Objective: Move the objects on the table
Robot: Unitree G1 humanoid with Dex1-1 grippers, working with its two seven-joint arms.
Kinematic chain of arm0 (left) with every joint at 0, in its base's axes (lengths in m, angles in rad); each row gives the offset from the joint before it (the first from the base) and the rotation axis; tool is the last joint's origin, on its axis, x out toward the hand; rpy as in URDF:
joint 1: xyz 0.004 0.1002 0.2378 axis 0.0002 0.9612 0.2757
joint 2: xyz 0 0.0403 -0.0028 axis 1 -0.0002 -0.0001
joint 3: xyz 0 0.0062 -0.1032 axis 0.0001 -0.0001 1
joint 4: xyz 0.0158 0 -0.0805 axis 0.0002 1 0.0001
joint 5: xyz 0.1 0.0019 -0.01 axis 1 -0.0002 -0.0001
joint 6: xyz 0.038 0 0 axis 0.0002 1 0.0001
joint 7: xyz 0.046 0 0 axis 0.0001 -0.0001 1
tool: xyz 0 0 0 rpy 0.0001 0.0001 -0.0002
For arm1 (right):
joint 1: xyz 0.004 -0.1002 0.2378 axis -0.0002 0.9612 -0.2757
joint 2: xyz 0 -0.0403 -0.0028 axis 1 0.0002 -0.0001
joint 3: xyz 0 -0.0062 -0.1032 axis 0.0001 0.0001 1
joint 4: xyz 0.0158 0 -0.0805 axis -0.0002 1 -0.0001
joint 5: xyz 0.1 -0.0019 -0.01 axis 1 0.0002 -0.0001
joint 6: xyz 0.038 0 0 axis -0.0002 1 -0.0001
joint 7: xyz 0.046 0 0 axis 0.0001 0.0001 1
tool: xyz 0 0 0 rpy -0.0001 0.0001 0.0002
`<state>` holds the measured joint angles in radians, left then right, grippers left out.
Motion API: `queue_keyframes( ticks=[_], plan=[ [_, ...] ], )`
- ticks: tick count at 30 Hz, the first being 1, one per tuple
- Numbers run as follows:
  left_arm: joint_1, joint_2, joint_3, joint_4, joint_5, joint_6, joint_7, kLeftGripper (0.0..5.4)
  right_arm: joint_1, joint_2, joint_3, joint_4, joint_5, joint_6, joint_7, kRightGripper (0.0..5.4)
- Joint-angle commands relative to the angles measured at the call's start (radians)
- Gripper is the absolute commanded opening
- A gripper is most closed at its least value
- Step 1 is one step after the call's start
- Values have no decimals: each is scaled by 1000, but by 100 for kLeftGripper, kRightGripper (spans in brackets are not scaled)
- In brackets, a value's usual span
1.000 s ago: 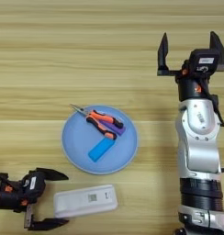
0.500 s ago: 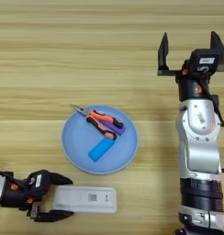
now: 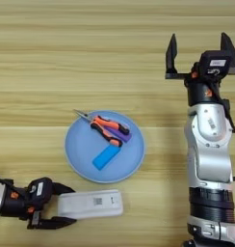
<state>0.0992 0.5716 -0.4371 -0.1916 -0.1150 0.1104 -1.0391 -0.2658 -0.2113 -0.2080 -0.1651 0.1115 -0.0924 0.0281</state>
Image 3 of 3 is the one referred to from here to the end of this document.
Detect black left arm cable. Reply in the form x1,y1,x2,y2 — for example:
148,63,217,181
0,175,14,191

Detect blue rectangular block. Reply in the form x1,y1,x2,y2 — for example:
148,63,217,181
91,144,122,172

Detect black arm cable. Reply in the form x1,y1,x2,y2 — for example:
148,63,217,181
0,175,14,191
219,93,235,136

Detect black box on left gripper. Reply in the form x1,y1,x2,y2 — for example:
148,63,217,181
26,177,54,208

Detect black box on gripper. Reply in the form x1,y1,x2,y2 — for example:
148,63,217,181
198,50,233,79
26,177,54,208

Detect white rectangular plastic case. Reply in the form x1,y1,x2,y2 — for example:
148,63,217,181
57,188,124,221

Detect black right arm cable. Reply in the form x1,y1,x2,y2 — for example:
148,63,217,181
219,93,235,136

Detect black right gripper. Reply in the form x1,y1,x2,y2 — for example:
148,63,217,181
165,32,235,107

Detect light blue round plate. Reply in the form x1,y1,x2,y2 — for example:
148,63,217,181
65,110,146,184

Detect purple rectangular block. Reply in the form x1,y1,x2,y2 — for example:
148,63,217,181
108,126,133,144

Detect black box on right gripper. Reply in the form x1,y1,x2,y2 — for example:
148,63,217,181
198,50,233,79

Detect orange black handled pliers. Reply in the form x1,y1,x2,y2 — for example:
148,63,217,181
73,108,131,149

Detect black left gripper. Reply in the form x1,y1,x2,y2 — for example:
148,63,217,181
0,182,78,231

